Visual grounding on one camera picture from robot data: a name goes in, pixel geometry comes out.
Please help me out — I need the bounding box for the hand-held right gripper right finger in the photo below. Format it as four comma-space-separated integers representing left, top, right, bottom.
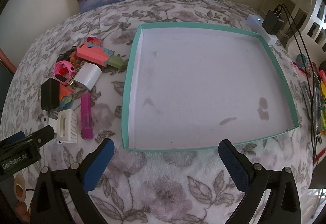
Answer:
218, 139, 302, 224

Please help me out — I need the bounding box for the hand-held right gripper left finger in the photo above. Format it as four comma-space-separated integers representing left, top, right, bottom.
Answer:
30, 138, 115, 224

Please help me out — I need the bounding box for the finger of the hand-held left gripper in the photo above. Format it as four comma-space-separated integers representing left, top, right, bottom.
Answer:
25, 125, 56, 146
0, 131, 26, 143

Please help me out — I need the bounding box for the black charger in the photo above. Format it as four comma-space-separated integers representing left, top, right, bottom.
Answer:
41, 78, 61, 116

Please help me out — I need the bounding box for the orange blue yellow block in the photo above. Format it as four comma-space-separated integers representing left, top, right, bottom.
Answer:
59, 85, 75, 110

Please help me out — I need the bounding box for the white charger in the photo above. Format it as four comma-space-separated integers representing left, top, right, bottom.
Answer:
74, 62, 102, 91

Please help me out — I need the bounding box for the black toy car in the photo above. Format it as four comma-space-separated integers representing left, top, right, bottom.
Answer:
59, 47, 77, 62

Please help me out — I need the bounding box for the teal-rimmed white tray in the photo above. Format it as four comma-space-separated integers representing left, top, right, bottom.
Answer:
120, 23, 299, 152

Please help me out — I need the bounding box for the beige slipper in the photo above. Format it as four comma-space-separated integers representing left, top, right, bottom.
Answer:
13, 174, 27, 201

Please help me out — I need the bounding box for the dark teal furniture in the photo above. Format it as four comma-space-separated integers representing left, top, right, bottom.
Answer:
0, 61, 16, 112

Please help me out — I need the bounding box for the grey floral blanket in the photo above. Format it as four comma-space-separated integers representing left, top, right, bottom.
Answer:
0, 0, 319, 224

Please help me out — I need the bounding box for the pink bar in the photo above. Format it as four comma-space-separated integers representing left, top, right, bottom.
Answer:
0, 48, 16, 73

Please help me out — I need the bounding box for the grey metal tool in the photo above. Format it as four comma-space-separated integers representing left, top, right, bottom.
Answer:
299, 81, 312, 120

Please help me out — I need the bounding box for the green plastic piece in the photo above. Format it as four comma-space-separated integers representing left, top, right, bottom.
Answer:
107, 56, 127, 70

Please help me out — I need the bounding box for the colourful toy pack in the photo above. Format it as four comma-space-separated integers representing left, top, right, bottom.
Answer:
313, 61, 326, 138

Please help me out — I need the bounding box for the round colourful toy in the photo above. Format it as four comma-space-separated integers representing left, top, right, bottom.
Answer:
293, 53, 316, 77

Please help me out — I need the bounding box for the white power strip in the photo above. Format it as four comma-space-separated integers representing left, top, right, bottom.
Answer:
247, 15, 278, 46

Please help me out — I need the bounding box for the black plugged power adapter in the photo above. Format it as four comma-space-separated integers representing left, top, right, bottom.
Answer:
262, 10, 285, 35

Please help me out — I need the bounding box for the beaded metal strap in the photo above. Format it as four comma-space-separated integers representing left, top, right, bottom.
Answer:
69, 59, 86, 89

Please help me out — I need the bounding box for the black cable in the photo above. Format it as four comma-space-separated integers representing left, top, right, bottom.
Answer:
278, 4, 319, 158
274, 4, 315, 155

